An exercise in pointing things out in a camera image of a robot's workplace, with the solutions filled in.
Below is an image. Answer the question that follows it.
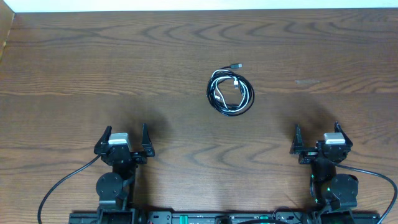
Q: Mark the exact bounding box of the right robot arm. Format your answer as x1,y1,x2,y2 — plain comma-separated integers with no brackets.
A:
290,122,359,223

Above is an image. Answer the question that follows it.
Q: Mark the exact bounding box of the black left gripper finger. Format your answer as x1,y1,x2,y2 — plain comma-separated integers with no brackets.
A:
96,126,112,150
141,123,153,152

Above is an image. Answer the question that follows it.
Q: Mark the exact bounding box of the white usb cable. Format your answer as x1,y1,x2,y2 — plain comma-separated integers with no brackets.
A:
209,70,250,113

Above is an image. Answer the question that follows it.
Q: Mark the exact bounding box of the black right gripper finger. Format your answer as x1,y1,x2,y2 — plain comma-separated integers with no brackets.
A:
334,121,353,147
291,124,303,154

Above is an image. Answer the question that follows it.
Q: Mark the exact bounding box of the clear tape piece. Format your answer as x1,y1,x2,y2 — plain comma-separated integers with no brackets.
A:
295,79,320,85

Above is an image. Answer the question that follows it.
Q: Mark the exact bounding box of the black camera cable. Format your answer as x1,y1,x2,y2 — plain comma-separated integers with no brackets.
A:
37,154,102,224
323,157,398,224

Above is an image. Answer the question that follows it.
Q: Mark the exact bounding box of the black left camera cable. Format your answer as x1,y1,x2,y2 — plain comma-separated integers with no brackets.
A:
37,154,102,224

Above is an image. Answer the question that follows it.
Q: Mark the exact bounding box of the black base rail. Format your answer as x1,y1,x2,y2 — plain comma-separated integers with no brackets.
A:
68,210,381,224

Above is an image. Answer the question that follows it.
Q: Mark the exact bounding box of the black right camera cable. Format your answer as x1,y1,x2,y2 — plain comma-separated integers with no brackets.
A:
323,157,398,224

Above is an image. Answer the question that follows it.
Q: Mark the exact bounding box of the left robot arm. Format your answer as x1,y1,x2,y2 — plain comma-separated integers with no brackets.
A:
94,124,155,223

